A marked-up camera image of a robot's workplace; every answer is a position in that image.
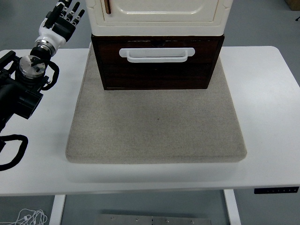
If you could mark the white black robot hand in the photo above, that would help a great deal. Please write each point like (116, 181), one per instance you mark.
(52, 35)

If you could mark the dark wood drawer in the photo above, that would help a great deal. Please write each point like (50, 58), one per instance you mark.
(154, 75)

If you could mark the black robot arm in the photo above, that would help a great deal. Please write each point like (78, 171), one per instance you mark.
(25, 100)

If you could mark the dark wood drawer housing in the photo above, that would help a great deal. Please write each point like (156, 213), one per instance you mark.
(110, 37)

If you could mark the cream cabinet with door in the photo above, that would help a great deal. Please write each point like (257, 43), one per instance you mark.
(159, 25)

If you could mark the beige fabric mat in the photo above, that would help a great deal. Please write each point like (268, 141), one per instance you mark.
(154, 129)

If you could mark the white table leg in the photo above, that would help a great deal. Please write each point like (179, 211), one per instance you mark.
(232, 208)
(57, 211)

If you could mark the small dark floor object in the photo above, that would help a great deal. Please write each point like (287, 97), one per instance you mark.
(296, 19)

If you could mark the brown cardboard box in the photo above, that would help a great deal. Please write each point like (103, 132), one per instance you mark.
(295, 4)

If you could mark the black table control panel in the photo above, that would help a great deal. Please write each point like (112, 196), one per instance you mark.
(276, 190)

